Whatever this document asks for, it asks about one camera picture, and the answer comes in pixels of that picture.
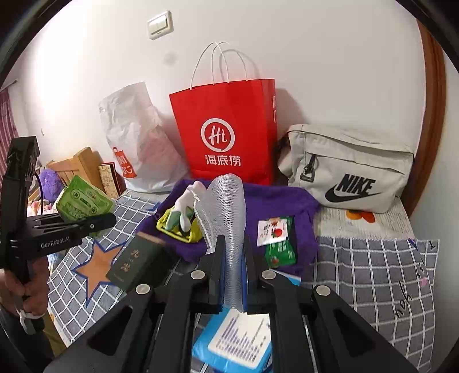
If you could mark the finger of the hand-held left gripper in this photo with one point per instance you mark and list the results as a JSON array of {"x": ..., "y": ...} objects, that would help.
[{"x": 91, "y": 226}]

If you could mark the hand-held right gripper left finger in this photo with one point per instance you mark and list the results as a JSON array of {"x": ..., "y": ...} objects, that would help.
[{"x": 222, "y": 258}]

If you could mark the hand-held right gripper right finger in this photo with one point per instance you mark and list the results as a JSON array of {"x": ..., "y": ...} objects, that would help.
[{"x": 245, "y": 279}]

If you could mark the green cassette print packet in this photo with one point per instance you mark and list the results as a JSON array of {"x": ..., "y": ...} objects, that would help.
[{"x": 82, "y": 201}]

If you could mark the green snack packet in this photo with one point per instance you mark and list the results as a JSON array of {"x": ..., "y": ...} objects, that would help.
[{"x": 283, "y": 254}]

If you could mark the white foam net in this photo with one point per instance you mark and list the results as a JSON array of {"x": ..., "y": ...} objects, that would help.
[{"x": 226, "y": 201}]

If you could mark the beige shoulder bag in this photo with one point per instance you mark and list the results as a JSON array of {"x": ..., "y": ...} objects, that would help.
[{"x": 340, "y": 154}]

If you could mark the person's left forearm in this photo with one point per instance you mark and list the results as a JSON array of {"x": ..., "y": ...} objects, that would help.
[{"x": 21, "y": 344}]

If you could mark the person's left hand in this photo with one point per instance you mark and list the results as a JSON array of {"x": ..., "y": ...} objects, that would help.
[{"x": 36, "y": 287}]

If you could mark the purple plush toy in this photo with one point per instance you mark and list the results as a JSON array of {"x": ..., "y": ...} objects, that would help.
[{"x": 50, "y": 183}]

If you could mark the brown star cutout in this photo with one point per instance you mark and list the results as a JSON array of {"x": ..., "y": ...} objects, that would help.
[{"x": 95, "y": 269}]

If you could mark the small patterned book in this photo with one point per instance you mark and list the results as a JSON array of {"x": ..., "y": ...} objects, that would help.
[{"x": 111, "y": 179}]

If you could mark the white red snack packet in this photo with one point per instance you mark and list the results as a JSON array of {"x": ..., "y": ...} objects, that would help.
[{"x": 270, "y": 231}]

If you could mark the dark green box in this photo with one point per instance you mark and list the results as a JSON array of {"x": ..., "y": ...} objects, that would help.
[{"x": 132, "y": 265}]

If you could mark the blue tissue pack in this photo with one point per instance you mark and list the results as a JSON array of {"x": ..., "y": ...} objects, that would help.
[{"x": 233, "y": 340}]

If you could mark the white glove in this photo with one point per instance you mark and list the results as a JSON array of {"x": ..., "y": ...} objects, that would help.
[{"x": 188, "y": 204}]

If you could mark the wooden headboard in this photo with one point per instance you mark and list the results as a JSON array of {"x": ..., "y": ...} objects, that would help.
[{"x": 82, "y": 161}]

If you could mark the yellow mesh bag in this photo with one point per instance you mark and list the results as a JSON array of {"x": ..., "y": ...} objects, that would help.
[{"x": 163, "y": 224}]

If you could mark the striped curtain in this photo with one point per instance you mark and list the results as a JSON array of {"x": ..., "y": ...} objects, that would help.
[{"x": 7, "y": 118}]

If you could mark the purple fleece cloth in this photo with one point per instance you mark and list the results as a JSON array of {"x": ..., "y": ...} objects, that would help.
[{"x": 272, "y": 201}]

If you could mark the white plastic shopping bag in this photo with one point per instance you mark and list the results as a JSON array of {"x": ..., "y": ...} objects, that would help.
[{"x": 136, "y": 143}]

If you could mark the grey checked blanket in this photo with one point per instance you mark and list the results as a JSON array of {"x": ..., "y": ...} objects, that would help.
[{"x": 358, "y": 272}]

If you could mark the red paper bag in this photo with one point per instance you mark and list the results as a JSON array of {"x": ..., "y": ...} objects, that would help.
[{"x": 222, "y": 107}]

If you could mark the white printed bedsheet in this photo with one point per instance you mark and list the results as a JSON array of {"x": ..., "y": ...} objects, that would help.
[{"x": 387, "y": 222}]

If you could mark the white light switch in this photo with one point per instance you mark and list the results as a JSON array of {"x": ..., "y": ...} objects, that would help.
[{"x": 160, "y": 25}]

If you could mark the wooden door frame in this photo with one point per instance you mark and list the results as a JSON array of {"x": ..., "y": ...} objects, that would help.
[{"x": 430, "y": 107}]

